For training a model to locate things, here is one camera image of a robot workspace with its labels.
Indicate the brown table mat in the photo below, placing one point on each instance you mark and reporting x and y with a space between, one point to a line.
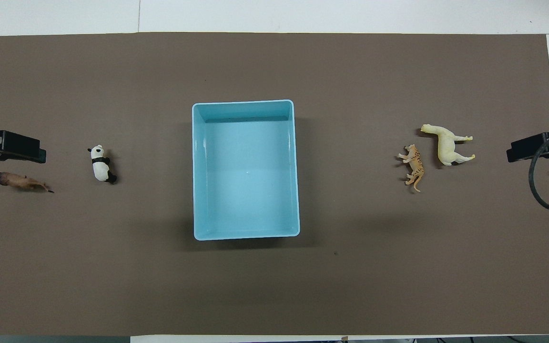
112 267

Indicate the black and white panda toy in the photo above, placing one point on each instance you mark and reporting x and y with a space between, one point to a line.
100 170

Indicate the cream llama toy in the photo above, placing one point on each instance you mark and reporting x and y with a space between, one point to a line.
446 145

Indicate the tan spotted animal toy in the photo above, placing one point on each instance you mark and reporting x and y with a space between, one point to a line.
416 164

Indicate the brown lion toy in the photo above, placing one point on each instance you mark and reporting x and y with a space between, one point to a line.
17 181

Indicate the light blue storage box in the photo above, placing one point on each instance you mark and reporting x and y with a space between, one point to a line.
246 181

